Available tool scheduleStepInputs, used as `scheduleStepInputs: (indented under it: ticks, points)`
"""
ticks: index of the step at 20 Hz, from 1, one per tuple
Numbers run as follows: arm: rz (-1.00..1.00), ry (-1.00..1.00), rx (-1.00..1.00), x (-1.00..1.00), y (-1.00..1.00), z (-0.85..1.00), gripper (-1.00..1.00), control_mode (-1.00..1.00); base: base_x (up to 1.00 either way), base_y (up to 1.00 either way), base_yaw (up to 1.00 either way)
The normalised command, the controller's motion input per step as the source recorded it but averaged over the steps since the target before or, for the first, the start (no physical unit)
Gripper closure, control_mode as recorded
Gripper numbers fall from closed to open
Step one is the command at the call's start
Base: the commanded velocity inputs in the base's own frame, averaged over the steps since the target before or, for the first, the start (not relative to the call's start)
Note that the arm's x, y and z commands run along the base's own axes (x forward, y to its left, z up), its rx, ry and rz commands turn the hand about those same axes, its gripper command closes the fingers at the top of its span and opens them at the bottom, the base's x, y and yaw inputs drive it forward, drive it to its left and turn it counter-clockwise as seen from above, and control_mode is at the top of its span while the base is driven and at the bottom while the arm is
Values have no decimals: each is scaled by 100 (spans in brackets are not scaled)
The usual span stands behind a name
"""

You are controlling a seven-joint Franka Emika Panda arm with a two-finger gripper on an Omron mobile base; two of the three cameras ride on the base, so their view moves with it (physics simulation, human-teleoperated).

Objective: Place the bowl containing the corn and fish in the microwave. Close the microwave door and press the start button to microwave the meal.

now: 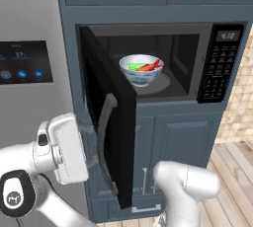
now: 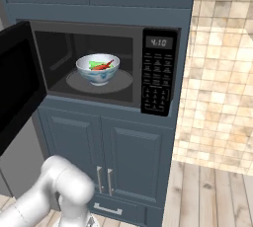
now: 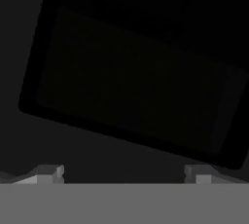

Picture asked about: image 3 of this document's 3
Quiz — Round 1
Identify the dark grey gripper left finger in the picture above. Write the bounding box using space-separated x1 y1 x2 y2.
12 164 65 185

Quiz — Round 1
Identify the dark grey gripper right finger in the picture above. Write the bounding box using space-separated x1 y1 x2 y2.
183 164 238 185

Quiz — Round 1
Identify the black microwave oven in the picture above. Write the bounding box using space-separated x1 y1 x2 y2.
18 0 249 171

